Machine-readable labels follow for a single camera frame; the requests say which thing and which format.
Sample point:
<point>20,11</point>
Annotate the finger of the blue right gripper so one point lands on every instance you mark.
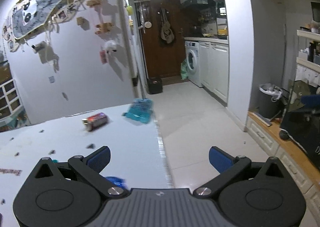
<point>310,100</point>

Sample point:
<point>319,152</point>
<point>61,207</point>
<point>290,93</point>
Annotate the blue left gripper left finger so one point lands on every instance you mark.
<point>99,159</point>

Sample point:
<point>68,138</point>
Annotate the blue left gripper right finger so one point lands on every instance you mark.
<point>220,160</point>

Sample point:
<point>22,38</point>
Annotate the red cigarette pack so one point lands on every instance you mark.
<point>93,122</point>

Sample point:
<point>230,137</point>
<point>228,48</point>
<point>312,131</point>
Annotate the teal fish snack bag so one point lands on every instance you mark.
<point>140,110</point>

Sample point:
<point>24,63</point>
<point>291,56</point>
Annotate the black trash can white liner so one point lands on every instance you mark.
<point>269,99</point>

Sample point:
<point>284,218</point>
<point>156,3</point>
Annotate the black nice day cloth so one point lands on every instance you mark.
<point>301,122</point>

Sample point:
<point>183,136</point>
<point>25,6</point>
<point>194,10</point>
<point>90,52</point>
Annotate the blue white snack bag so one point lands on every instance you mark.
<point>117,181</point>

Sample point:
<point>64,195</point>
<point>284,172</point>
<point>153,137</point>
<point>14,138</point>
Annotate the low white wood-top cabinet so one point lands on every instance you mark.
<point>303,172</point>

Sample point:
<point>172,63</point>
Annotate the black box by door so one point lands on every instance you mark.
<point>155,85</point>

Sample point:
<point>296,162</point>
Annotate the green bag by washer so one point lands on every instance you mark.
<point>184,70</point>

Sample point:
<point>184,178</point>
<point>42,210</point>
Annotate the white kitchen cabinets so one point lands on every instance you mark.
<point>214,63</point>

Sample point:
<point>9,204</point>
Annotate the white drawer organizer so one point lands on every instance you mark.
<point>11,103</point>

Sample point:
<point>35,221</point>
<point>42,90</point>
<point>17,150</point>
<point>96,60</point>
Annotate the pink hanging tag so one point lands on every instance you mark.
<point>103,57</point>

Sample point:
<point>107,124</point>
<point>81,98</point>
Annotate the white fluffy sheep ornament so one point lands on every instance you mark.
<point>110,46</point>

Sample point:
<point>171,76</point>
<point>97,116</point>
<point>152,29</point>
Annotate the white washing machine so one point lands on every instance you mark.
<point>193,62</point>

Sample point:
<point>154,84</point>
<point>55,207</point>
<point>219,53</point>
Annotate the dark wooden door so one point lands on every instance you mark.
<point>162,43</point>

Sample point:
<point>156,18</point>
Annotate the white refrigerator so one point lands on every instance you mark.
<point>129,45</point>

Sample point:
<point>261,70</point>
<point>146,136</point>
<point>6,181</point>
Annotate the hanging bag on door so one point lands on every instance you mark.
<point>166,32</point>

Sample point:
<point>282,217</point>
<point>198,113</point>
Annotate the wall shelf with items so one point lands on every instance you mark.
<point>309,57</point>

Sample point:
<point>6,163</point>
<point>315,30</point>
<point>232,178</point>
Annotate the panda wall hanging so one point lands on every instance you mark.
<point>30,17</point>

